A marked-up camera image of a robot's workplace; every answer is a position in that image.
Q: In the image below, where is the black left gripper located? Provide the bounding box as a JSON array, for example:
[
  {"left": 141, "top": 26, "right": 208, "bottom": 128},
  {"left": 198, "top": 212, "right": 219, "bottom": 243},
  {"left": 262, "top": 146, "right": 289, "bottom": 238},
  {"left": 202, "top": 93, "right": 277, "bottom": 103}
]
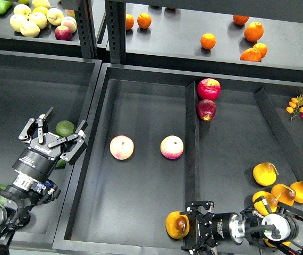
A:
[{"left": 12, "top": 107, "right": 88, "bottom": 182}]

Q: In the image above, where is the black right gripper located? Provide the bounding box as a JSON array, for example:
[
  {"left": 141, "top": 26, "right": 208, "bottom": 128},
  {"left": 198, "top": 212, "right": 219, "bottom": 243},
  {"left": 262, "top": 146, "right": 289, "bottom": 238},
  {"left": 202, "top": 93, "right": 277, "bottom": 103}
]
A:
[{"left": 180, "top": 201, "right": 243, "bottom": 254}]

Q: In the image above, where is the yellow pear brown spot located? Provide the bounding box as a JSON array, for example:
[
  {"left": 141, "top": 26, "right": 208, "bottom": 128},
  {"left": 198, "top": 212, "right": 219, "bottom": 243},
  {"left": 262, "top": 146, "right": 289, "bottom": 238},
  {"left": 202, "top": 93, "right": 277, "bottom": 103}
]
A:
[{"left": 165, "top": 211, "right": 190, "bottom": 240}]

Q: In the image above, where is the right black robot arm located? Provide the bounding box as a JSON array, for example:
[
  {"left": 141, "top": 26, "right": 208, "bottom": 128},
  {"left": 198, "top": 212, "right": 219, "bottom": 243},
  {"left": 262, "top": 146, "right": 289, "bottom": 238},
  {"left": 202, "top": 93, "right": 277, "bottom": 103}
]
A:
[{"left": 180, "top": 196, "right": 303, "bottom": 254}]

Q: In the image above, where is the yellow pear near arm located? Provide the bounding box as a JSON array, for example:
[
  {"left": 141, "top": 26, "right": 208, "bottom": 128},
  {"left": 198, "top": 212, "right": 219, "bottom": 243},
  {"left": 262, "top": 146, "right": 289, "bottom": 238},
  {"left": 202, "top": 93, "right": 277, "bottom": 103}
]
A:
[{"left": 252, "top": 191, "right": 277, "bottom": 216}]

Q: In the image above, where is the yellow pear under arm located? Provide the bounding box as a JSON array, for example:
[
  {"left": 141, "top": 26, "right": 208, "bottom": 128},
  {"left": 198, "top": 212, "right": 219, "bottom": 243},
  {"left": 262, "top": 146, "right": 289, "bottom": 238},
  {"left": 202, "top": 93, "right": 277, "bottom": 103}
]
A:
[{"left": 264, "top": 239, "right": 291, "bottom": 248}]

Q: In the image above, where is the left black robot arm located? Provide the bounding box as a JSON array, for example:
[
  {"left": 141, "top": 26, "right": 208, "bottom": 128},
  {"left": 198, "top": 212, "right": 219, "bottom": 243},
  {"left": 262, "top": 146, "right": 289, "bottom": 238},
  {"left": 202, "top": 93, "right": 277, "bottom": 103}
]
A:
[{"left": 0, "top": 108, "right": 88, "bottom": 254}]

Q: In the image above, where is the green avocado top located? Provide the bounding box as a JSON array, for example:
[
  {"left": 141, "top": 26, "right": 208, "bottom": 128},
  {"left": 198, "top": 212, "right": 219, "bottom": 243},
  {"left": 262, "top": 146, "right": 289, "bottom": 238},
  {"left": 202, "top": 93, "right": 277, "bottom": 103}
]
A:
[{"left": 55, "top": 120, "right": 76, "bottom": 137}]

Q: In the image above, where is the green avocado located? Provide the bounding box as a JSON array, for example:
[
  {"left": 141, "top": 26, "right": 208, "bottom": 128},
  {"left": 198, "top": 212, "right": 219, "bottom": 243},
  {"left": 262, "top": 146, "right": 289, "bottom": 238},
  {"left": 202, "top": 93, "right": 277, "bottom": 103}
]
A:
[
  {"left": 0, "top": 184, "right": 8, "bottom": 206},
  {"left": 55, "top": 159, "right": 66, "bottom": 168},
  {"left": 55, "top": 120, "right": 76, "bottom": 137}
]

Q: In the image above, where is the green avocado lower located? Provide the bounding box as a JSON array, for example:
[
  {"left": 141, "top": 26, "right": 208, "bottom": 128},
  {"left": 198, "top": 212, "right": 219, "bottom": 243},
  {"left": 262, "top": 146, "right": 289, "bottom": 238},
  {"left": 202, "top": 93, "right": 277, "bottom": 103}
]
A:
[{"left": 55, "top": 159, "right": 66, "bottom": 168}]

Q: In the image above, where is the yellow pear upper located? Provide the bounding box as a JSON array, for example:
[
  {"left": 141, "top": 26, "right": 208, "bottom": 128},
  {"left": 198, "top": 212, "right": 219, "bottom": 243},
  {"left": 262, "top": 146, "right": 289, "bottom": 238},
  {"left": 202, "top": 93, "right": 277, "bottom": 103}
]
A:
[{"left": 252, "top": 162, "right": 278, "bottom": 186}]

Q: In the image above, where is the green avocado bottom left upper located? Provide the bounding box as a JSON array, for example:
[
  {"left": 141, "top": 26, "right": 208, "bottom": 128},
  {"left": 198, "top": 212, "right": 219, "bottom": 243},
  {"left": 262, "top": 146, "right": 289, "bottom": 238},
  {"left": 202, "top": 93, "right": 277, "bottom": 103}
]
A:
[{"left": 0, "top": 184, "right": 8, "bottom": 206}]

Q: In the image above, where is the yellow pear middle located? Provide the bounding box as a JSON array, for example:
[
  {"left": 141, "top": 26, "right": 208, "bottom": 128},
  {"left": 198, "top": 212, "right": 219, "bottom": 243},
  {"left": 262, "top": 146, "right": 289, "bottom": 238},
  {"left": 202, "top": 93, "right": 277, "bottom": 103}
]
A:
[{"left": 271, "top": 184, "right": 296, "bottom": 206}]

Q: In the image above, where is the pale yellow pear front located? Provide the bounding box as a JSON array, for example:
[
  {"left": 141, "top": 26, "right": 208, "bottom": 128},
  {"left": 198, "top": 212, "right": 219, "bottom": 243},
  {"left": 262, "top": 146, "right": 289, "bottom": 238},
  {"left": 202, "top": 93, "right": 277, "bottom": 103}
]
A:
[{"left": 20, "top": 21, "right": 40, "bottom": 38}]

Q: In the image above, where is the pale yellow pear centre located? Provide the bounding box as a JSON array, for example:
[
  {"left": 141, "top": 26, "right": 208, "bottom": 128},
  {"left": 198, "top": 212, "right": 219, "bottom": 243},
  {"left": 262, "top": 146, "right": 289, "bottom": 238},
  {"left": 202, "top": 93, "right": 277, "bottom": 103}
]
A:
[{"left": 29, "top": 12, "right": 47, "bottom": 29}]

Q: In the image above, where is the pale yellow pear right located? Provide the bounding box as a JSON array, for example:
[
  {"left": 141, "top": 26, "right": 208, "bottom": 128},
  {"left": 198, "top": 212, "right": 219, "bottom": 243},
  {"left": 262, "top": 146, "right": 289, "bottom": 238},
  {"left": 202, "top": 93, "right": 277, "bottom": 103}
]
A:
[{"left": 46, "top": 8, "right": 64, "bottom": 26}]

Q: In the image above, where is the pale yellow pear left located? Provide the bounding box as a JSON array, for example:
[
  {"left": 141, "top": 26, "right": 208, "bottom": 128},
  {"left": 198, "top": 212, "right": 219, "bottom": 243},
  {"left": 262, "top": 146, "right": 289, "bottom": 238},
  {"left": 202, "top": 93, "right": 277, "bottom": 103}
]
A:
[{"left": 10, "top": 14, "right": 27, "bottom": 32}]

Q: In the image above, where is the black left tray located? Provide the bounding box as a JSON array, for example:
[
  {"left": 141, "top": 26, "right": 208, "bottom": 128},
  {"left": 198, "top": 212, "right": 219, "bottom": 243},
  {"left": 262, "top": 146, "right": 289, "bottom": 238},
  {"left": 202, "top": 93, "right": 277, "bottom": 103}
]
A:
[{"left": 0, "top": 48, "right": 103, "bottom": 245}]

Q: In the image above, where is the black tray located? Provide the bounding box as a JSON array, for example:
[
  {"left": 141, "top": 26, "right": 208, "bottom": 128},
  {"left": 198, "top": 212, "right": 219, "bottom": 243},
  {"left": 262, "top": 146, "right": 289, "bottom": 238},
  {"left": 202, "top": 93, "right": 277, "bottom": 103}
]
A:
[
  {"left": 53, "top": 64, "right": 303, "bottom": 254},
  {"left": 0, "top": 48, "right": 103, "bottom": 245}
]

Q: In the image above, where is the pale pink apple left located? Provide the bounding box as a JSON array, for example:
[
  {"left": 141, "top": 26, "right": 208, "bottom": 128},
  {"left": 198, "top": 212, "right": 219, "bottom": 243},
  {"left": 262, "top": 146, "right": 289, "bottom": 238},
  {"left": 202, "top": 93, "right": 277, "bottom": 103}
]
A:
[{"left": 110, "top": 135, "right": 134, "bottom": 160}]

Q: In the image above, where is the pale pink apple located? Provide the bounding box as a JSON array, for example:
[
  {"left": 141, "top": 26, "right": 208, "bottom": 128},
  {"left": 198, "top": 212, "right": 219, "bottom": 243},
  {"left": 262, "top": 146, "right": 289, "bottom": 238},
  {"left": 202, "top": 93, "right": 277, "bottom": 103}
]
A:
[
  {"left": 110, "top": 135, "right": 134, "bottom": 160},
  {"left": 160, "top": 135, "right": 184, "bottom": 159}
]

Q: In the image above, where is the pale pink apple right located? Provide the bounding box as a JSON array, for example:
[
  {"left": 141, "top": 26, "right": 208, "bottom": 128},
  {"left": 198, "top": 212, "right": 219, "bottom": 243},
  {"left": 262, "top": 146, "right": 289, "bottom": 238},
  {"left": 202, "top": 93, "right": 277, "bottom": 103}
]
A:
[{"left": 160, "top": 135, "right": 184, "bottom": 159}]

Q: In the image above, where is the black centre tray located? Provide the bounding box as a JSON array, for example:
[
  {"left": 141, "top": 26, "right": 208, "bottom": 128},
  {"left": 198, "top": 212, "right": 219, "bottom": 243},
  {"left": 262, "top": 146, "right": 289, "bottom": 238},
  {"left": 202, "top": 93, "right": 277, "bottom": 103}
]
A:
[{"left": 53, "top": 64, "right": 303, "bottom": 254}]

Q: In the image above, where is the red apple on shelf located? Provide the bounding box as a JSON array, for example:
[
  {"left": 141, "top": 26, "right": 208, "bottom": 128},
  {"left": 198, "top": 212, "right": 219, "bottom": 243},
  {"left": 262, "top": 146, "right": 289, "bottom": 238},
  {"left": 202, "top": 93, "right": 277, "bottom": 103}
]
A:
[{"left": 54, "top": 25, "right": 72, "bottom": 41}]

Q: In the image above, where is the dark red apple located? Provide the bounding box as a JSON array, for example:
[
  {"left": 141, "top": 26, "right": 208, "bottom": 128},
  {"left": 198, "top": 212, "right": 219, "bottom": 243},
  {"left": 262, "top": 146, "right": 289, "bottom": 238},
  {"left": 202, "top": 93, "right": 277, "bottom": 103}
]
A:
[{"left": 196, "top": 99, "right": 216, "bottom": 121}]

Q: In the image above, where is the peach on shelf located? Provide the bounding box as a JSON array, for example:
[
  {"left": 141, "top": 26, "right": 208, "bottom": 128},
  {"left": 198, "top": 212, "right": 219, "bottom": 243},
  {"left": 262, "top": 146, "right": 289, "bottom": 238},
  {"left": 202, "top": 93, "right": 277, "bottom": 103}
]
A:
[{"left": 61, "top": 16, "right": 77, "bottom": 33}]

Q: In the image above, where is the yellow lemon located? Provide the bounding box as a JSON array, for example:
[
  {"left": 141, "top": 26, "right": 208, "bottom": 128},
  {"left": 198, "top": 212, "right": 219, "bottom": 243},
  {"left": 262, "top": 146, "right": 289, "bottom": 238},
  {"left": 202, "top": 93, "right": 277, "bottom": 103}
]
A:
[{"left": 32, "top": 6, "right": 48, "bottom": 15}]

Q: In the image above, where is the bright red apple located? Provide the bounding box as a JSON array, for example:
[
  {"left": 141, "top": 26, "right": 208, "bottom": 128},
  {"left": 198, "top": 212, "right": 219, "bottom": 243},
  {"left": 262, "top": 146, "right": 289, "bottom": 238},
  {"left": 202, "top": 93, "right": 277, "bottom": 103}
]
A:
[{"left": 197, "top": 78, "right": 221, "bottom": 101}]

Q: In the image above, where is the green pepper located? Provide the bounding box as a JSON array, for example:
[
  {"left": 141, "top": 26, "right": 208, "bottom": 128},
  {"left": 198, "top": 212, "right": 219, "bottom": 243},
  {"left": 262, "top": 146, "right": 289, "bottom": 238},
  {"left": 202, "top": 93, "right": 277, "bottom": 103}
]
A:
[{"left": 0, "top": 0, "right": 13, "bottom": 15}]

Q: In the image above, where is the orange shelf far left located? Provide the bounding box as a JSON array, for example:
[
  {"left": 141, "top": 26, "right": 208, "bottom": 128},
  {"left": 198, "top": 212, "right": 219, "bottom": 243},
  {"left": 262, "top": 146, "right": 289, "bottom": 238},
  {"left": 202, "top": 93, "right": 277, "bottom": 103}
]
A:
[{"left": 125, "top": 13, "right": 134, "bottom": 30}]

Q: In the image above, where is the orange right front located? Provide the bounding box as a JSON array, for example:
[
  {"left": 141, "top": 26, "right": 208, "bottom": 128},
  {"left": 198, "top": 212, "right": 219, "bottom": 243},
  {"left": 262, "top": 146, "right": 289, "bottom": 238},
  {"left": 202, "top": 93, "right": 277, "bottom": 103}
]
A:
[{"left": 240, "top": 48, "right": 262, "bottom": 62}]

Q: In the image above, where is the orange on shelf centre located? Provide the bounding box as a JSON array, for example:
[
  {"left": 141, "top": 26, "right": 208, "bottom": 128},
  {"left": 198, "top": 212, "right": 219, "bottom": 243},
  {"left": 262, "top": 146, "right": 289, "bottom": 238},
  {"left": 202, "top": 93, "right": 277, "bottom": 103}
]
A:
[{"left": 200, "top": 33, "right": 216, "bottom": 50}]

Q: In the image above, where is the orange right small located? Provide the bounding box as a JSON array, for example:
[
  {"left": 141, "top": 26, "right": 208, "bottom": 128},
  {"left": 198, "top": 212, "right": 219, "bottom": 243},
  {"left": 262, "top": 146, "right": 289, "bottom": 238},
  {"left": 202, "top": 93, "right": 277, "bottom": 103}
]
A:
[{"left": 253, "top": 42, "right": 268, "bottom": 58}]

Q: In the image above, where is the large orange right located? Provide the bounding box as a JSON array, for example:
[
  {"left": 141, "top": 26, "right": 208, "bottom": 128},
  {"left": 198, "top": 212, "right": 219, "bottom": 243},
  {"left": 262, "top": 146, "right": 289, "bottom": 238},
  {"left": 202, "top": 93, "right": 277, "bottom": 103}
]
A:
[{"left": 244, "top": 21, "right": 264, "bottom": 42}]

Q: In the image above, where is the black shelf post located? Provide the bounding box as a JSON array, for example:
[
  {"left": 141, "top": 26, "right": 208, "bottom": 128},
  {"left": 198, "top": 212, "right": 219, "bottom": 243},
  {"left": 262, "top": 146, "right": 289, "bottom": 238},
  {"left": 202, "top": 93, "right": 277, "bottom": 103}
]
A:
[{"left": 105, "top": 1, "right": 126, "bottom": 64}]

